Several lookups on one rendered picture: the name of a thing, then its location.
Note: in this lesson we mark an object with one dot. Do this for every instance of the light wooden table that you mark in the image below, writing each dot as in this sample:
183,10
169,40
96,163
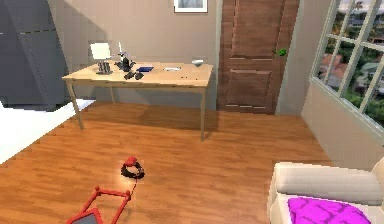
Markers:
173,80

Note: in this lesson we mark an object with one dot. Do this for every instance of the white plate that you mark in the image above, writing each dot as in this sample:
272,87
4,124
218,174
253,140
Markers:
172,69

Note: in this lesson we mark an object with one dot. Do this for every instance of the white bowl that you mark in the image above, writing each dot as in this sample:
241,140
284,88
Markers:
197,62

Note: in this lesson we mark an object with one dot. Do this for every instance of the blue book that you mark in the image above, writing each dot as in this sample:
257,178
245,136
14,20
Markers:
145,69

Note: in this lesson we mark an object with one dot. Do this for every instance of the small black box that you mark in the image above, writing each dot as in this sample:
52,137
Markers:
139,75

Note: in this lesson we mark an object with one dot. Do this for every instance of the black remote control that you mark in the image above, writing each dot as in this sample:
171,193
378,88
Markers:
128,76

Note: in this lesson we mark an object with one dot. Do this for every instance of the red and black vacuum robot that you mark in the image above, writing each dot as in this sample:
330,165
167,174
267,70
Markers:
132,168

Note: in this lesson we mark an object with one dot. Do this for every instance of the black kettle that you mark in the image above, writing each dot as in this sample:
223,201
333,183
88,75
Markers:
125,63

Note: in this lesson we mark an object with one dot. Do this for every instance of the brown wooden door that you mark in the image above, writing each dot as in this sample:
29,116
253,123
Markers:
256,56

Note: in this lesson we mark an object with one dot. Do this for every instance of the white candle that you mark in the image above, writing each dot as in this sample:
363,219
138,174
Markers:
120,47

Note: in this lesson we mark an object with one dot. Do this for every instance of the white shade table lamp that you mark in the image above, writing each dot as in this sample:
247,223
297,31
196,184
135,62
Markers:
101,56

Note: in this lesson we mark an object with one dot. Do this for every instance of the green door knob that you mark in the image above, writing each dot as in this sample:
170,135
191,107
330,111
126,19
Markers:
282,52

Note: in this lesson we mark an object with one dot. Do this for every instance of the cream armchair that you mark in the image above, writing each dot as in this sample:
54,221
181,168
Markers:
320,186

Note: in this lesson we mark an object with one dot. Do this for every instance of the white bed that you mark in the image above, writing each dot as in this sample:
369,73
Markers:
30,126

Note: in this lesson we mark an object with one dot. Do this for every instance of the magenta cushion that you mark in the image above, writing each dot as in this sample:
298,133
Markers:
325,211

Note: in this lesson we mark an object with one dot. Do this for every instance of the white framed window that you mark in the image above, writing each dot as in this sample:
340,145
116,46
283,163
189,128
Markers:
353,53

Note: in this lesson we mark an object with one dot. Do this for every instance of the white framed wall picture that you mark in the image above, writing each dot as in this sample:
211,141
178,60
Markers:
190,5

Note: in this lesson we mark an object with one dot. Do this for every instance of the red frame stand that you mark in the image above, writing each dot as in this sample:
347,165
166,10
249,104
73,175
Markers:
100,208

